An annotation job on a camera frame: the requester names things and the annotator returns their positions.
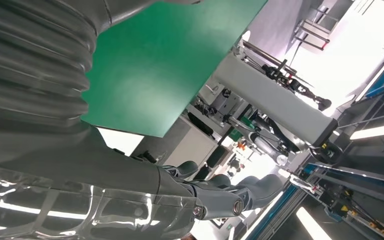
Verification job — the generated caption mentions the white desk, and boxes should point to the white desk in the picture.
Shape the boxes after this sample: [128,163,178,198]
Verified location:
[97,127,146,157]

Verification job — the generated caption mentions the green table mat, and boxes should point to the green table mat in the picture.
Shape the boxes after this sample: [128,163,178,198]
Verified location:
[80,0,268,138]

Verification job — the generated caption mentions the pale grey column machine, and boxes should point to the pale grey column machine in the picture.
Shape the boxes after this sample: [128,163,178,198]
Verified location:
[185,29,345,167]

